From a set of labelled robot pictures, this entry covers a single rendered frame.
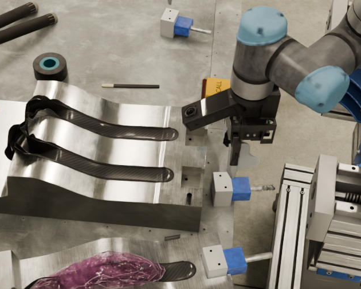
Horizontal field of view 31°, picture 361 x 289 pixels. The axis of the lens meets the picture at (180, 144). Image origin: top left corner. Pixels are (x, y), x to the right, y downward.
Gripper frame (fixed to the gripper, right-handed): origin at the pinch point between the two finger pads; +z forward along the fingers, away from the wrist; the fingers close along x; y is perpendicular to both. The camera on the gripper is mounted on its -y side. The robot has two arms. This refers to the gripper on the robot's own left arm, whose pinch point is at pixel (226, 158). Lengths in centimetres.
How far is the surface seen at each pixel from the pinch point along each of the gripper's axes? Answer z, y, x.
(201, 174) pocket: 5.4, -4.6, 0.3
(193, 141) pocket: 6.7, -5.4, 9.9
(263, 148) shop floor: 94, 33, 78
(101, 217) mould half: 11.0, -25.0, -6.0
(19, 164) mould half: -0.1, -40.2, -0.7
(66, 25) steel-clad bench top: 14, -35, 56
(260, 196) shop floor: 93, 28, 55
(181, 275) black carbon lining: 7.7, -9.9, -21.2
